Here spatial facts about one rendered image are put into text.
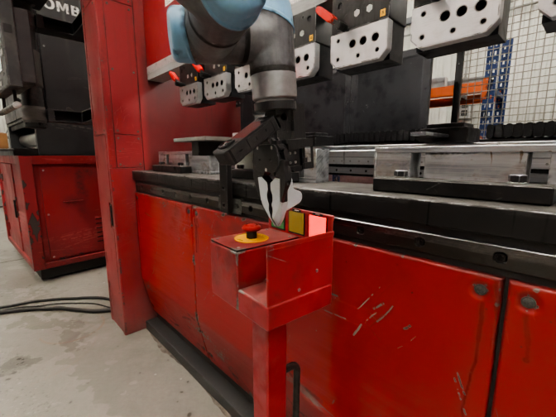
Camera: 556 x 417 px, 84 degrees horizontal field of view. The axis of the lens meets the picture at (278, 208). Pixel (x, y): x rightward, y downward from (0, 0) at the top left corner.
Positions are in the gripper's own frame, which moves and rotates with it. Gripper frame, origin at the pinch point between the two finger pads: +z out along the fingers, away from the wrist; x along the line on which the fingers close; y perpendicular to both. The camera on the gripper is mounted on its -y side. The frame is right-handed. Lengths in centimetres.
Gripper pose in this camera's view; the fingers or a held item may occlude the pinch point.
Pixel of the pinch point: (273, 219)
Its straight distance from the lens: 55.4
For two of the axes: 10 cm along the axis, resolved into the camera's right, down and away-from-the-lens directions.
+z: 0.7, 9.7, 2.2
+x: -6.3, -1.3, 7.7
